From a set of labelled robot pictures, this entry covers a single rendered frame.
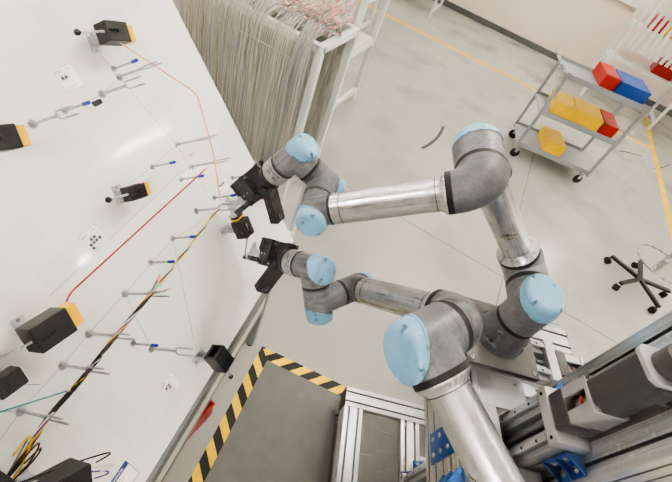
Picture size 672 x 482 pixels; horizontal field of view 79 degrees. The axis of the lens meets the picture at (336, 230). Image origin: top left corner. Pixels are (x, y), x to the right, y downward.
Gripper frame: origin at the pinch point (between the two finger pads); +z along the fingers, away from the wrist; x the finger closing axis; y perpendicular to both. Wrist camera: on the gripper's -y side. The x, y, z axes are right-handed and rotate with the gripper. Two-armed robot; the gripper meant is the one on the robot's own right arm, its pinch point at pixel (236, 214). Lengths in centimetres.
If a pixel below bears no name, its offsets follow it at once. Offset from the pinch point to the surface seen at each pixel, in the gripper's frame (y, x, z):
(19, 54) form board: 50, 31, -15
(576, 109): -134, -382, -68
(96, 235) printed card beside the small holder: 16.0, 36.3, 0.6
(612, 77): -123, -379, -105
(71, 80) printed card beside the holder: 44, 23, -12
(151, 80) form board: 40.5, 2.0, -10.7
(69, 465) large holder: -15, 69, 3
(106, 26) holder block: 48, 16, -24
